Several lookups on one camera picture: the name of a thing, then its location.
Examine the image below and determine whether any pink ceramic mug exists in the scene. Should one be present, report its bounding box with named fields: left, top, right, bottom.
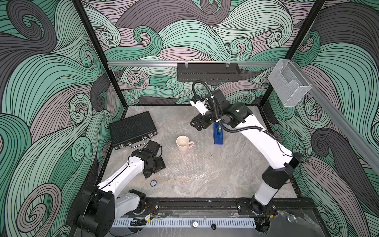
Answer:
left=176, top=135, right=194, bottom=152

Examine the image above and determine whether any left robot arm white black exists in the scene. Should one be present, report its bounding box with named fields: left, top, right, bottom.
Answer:
left=74, top=145, right=166, bottom=237

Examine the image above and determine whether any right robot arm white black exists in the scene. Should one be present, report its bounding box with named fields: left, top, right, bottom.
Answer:
left=190, top=100, right=302, bottom=213

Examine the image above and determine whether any blue box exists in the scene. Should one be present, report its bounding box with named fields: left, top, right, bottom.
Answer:
left=213, top=123, right=224, bottom=145

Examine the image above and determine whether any black ribbed case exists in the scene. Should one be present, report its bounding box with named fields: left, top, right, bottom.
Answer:
left=109, top=111, right=158, bottom=150

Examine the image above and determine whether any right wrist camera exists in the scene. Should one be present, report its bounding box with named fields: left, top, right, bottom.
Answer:
left=190, top=96, right=210, bottom=116

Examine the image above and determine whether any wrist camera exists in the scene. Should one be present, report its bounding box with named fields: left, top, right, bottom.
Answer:
left=190, top=96, right=210, bottom=116
left=145, top=141, right=161, bottom=157

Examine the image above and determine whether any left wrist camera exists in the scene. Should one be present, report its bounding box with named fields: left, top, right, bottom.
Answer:
left=145, top=141, right=161, bottom=157

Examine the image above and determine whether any black wall tray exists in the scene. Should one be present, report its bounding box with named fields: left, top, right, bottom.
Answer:
left=177, top=62, right=241, bottom=82

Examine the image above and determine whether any white slotted cable duct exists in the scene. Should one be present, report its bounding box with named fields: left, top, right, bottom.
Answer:
left=112, top=217, right=256, bottom=229

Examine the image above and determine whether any clear acrylic wall holder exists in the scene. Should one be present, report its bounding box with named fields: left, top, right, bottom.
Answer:
left=268, top=59, right=311, bottom=107

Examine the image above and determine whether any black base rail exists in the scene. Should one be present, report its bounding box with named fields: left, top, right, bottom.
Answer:
left=145, top=197, right=315, bottom=216

